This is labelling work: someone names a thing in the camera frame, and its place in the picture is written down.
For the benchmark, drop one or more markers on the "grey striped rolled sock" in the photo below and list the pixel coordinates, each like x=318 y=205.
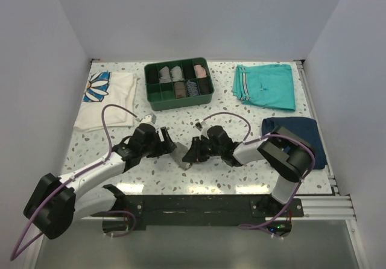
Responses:
x=164 y=75

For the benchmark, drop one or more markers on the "teal folded shorts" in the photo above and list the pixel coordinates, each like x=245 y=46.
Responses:
x=267 y=86

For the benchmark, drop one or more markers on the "navy folded garment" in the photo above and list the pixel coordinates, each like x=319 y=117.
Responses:
x=305 y=128

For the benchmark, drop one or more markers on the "aluminium frame rail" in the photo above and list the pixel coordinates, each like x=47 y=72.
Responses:
x=328 y=207

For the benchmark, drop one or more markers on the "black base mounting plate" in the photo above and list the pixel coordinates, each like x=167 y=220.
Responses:
x=190 y=210

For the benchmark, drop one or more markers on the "grey cream underwear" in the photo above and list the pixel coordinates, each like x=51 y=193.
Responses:
x=177 y=155

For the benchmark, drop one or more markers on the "pink rolled underwear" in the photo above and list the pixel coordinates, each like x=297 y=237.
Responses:
x=200 y=71

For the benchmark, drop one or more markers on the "navy striped rolled sock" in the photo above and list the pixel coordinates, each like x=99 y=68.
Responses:
x=192 y=88

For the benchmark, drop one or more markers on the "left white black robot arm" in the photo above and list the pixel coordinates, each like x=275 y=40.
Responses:
x=51 y=208

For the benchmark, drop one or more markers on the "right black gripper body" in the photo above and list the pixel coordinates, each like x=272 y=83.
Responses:
x=208 y=150

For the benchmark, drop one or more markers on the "white daisy print shirt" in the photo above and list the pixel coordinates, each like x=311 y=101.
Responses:
x=105 y=88

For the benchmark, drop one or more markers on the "brown rolled underwear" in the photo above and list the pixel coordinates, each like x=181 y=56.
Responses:
x=180 y=90

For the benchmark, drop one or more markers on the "black rolled underwear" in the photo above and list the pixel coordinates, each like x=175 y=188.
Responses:
x=204 y=86

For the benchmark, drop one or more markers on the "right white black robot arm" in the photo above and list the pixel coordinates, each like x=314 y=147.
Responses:
x=291 y=157

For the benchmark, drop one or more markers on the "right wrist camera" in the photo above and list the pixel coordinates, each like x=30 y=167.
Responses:
x=215 y=134

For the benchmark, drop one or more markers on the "green compartment organizer tray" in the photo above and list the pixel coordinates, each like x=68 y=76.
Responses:
x=161 y=96

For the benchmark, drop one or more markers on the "white grey rolled sock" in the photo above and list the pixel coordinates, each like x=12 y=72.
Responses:
x=176 y=74

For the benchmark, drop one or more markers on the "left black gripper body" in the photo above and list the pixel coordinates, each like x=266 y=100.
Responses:
x=154 y=148

